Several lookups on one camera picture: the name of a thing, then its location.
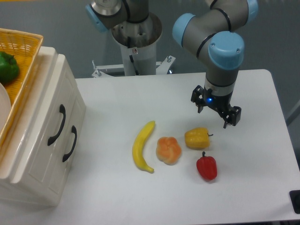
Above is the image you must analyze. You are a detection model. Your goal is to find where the black device at table edge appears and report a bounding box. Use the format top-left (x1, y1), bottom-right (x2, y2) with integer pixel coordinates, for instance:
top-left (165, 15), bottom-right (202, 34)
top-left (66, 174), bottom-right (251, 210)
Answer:
top-left (289, 190), bottom-right (300, 214)

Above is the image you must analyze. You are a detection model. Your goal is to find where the black top drawer handle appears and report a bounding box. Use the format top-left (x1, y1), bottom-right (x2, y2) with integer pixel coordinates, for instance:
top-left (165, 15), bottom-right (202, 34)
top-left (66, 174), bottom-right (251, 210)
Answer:
top-left (47, 104), bottom-right (66, 146)

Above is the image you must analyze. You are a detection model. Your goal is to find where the yellow woven basket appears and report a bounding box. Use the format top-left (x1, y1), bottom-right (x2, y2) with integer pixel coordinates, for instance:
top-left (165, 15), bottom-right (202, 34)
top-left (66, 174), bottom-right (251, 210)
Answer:
top-left (0, 28), bottom-right (44, 145)

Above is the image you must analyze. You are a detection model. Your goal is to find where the orange bread roll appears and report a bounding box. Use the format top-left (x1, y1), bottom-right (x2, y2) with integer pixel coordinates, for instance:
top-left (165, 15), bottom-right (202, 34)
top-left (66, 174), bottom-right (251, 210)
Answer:
top-left (156, 137), bottom-right (181, 165)

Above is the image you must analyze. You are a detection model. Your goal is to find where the yellow bell pepper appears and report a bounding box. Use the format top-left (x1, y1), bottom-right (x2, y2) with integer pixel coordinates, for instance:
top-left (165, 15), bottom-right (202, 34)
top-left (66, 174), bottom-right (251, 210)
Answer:
top-left (184, 127), bottom-right (213, 149)

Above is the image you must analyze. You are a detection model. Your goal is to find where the yellow banana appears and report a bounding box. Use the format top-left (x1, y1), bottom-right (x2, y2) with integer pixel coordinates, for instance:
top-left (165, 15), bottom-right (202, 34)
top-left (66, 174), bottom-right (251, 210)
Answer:
top-left (132, 120), bottom-right (155, 173)

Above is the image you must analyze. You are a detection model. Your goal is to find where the white drawer cabinet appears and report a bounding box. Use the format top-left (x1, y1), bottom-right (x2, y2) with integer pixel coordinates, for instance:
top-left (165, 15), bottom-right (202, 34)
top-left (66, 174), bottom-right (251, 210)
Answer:
top-left (0, 46), bottom-right (87, 207)

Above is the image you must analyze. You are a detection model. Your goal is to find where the red bell pepper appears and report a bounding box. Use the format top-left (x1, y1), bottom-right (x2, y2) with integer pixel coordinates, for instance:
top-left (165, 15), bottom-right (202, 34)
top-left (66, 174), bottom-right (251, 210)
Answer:
top-left (196, 151), bottom-right (218, 180)

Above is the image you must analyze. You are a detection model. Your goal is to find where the black bottom drawer handle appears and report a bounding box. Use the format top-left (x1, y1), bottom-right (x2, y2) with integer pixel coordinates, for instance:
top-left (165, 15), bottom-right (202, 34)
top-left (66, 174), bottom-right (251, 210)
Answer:
top-left (62, 125), bottom-right (78, 162)

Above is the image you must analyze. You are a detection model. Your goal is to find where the black drawer handle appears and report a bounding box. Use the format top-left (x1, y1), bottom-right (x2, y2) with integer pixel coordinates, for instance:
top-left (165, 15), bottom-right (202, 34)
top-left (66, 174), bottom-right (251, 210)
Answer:
top-left (62, 125), bottom-right (78, 162)
top-left (47, 104), bottom-right (66, 146)

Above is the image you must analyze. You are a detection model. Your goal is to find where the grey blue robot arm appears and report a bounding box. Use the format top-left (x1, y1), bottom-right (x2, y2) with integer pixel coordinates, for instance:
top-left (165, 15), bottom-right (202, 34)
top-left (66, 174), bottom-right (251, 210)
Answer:
top-left (85, 0), bottom-right (258, 126)

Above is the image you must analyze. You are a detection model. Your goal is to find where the green bell pepper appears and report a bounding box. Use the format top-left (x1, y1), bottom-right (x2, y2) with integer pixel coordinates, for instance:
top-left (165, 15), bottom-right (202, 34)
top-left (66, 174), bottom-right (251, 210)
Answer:
top-left (0, 52), bottom-right (20, 85)

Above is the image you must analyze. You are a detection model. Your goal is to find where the white plate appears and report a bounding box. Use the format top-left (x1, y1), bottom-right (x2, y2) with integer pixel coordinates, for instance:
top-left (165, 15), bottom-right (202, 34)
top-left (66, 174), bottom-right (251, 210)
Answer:
top-left (0, 84), bottom-right (11, 131)

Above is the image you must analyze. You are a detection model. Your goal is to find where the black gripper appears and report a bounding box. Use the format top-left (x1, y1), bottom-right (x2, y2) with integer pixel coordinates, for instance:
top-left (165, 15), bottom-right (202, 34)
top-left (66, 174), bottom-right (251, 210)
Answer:
top-left (191, 85), bottom-right (242, 128)

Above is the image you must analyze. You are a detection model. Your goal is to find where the white drawer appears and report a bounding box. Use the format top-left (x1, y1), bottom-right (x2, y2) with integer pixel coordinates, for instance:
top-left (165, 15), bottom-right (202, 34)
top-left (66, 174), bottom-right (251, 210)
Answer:
top-left (28, 93), bottom-right (87, 207)
top-left (0, 53), bottom-right (78, 184)

